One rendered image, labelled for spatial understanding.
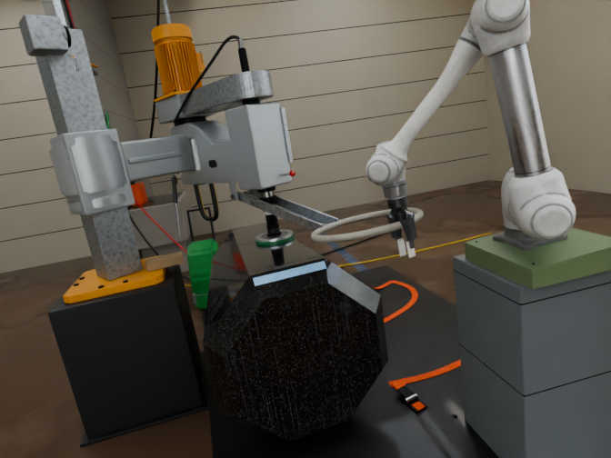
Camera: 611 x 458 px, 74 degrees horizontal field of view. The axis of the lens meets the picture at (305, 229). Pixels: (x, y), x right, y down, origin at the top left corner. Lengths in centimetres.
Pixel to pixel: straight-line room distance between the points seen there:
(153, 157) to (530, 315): 200
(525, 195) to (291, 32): 630
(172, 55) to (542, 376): 243
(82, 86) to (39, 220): 538
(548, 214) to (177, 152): 197
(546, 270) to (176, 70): 217
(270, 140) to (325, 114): 517
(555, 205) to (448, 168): 686
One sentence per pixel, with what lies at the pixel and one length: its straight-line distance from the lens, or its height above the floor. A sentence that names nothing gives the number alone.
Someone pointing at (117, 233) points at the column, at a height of 102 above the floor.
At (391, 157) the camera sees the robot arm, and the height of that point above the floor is 126.
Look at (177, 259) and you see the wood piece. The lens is 240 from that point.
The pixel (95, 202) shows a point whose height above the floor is 121.
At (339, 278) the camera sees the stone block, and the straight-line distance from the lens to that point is 180.
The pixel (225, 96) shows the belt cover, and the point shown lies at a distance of 220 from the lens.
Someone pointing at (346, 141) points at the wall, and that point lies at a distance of 736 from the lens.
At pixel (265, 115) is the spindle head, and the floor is 150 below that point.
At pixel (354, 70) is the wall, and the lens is 751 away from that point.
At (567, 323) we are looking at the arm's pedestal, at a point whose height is 63.
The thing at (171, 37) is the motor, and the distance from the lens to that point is 274.
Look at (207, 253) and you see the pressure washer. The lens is 373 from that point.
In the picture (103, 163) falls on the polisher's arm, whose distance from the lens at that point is 231.
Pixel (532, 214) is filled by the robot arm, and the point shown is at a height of 105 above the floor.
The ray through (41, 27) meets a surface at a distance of 235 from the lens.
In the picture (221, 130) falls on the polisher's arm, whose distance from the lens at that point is 253.
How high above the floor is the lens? 137
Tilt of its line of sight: 13 degrees down
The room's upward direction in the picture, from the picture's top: 9 degrees counter-clockwise
